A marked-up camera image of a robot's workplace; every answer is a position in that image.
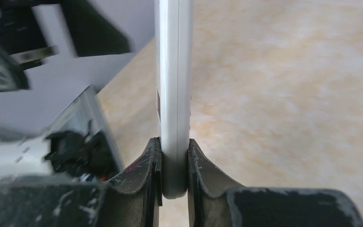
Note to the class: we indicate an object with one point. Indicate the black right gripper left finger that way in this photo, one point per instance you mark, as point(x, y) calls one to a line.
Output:
point(129, 199)

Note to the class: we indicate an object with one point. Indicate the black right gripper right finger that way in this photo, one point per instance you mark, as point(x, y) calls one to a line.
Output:
point(217, 200)

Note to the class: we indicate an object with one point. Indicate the white remote control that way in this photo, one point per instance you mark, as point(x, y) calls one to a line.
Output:
point(173, 33)

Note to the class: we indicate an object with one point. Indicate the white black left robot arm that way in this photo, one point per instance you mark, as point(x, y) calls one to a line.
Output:
point(78, 145)

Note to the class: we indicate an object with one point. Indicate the aluminium frame rail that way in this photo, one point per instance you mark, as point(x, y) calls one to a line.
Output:
point(85, 115)

